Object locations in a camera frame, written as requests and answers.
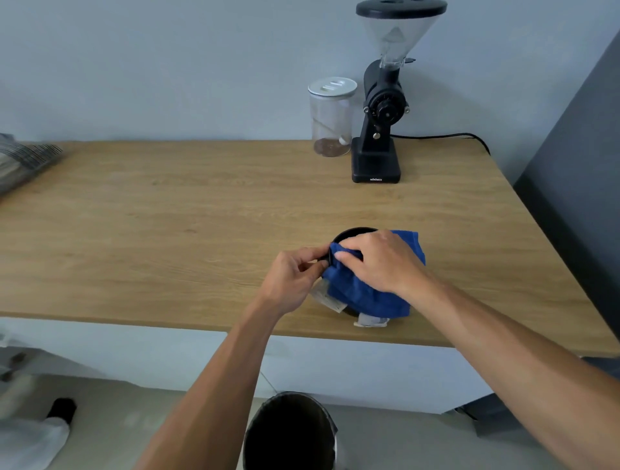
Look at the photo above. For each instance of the person's left hand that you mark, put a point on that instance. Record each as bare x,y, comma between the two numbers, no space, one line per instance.
286,283

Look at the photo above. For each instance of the person's right hand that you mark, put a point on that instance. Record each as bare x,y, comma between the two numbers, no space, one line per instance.
387,264

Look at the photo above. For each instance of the person's left thumb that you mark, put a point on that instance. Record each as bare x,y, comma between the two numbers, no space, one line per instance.
317,266

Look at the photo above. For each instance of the person's right thumb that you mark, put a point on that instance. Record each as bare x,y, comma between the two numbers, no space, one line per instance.
348,261

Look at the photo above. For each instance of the black round cup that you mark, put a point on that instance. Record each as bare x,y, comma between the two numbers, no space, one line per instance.
351,235

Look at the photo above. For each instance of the blue cleaning cloth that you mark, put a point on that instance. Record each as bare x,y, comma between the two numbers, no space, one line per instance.
368,300

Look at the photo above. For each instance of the person's left forearm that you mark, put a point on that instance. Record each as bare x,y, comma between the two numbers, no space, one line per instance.
213,387

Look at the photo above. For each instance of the person's right forearm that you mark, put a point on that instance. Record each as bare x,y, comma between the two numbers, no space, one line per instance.
513,363

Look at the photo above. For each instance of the brown coffee beans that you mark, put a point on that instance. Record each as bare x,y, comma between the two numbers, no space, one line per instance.
332,148

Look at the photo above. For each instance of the white counter cabinet front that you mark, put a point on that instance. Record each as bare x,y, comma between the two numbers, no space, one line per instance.
387,373

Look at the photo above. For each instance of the white scoop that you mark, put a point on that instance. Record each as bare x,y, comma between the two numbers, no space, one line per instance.
343,140

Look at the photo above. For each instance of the clear jar with white lid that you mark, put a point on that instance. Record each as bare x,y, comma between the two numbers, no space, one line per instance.
332,104

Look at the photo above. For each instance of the black coffee grinder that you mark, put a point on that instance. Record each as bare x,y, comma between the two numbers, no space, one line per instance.
382,101

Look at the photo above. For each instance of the steel trash bin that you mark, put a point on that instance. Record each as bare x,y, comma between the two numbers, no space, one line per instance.
288,436

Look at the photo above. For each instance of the dark grey cabinet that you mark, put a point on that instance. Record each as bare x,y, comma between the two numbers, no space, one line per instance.
581,193

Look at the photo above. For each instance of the person's black shoe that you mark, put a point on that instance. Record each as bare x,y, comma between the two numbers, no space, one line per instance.
62,409

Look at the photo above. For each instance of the person's white trouser leg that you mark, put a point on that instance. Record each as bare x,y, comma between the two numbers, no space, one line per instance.
29,445

